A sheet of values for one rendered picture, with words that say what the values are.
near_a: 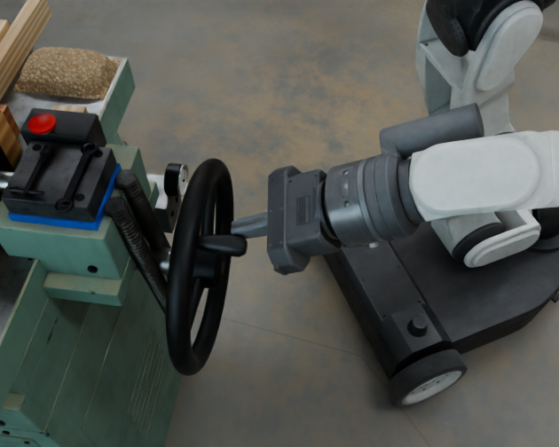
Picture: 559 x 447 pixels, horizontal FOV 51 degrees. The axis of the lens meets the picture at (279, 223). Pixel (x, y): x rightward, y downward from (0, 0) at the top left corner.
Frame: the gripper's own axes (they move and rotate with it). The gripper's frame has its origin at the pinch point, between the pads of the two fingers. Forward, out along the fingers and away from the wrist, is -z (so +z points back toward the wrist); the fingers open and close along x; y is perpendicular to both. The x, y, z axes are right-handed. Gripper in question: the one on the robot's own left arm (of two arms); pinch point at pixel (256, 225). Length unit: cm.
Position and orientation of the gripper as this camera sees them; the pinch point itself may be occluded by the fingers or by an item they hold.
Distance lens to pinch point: 67.7
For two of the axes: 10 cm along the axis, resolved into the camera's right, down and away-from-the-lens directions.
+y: -5.2, -3.3, -7.9
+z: 8.6, -1.9, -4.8
